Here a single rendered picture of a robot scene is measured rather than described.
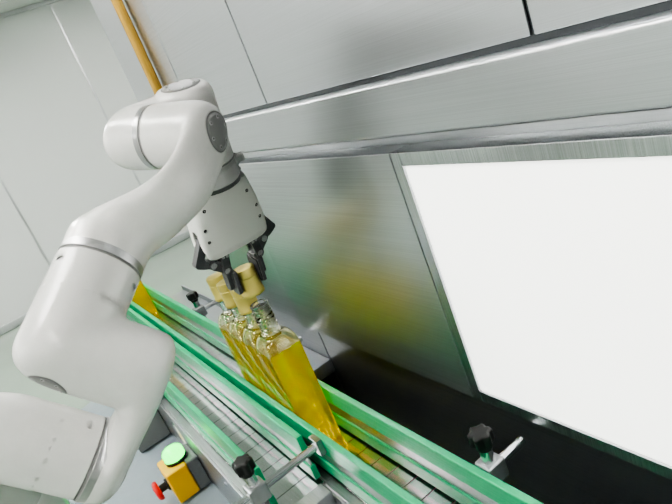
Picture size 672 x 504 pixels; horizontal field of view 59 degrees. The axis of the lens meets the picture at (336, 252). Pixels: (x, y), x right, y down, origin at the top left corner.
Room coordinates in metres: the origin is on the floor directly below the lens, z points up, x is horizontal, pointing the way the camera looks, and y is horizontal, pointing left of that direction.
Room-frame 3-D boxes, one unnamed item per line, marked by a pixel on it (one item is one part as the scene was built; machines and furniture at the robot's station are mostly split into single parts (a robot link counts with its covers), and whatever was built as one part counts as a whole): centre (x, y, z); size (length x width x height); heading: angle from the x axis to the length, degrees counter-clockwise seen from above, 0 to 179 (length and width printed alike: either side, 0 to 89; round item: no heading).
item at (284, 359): (0.85, 0.14, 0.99); 0.06 x 0.06 x 0.21; 28
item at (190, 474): (1.04, 0.45, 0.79); 0.07 x 0.07 x 0.07; 27
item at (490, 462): (0.57, -0.09, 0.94); 0.07 x 0.04 x 0.13; 117
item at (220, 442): (1.49, 0.61, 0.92); 1.75 x 0.01 x 0.08; 27
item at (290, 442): (1.53, 0.55, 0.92); 1.75 x 0.01 x 0.08; 27
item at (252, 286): (0.85, 0.14, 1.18); 0.04 x 0.04 x 0.04
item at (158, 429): (1.29, 0.58, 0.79); 0.08 x 0.08 x 0.08; 27
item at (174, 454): (1.04, 0.45, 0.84); 0.05 x 0.05 x 0.03
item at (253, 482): (0.69, 0.20, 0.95); 0.17 x 0.03 x 0.12; 117
